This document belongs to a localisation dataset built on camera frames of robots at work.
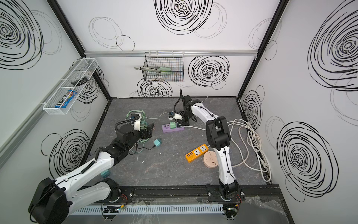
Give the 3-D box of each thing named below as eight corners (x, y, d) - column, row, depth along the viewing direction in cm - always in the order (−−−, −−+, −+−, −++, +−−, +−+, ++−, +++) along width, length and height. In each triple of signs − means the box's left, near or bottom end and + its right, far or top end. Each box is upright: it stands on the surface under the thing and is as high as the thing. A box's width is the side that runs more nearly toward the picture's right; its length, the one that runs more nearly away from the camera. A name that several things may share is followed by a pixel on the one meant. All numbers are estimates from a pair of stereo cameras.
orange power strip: (188, 163, 87) (188, 161, 84) (184, 157, 89) (184, 155, 87) (208, 150, 92) (209, 149, 89) (204, 145, 94) (205, 143, 92)
